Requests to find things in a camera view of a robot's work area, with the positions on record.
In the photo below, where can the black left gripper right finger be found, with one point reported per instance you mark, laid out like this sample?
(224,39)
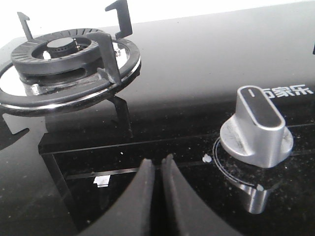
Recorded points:
(188,214)

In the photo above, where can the left black pot support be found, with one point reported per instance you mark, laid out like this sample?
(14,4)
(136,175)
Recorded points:
(121,64)

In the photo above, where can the black glass gas stove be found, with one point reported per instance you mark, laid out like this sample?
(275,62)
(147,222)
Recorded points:
(62,169)

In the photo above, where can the silver left stove knob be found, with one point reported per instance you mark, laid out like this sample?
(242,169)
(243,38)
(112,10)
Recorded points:
(256,133)

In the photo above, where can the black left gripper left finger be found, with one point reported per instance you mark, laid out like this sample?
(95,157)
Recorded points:
(130,214)

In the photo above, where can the left black gas burner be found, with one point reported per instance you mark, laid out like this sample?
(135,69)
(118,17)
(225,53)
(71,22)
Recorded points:
(56,58)

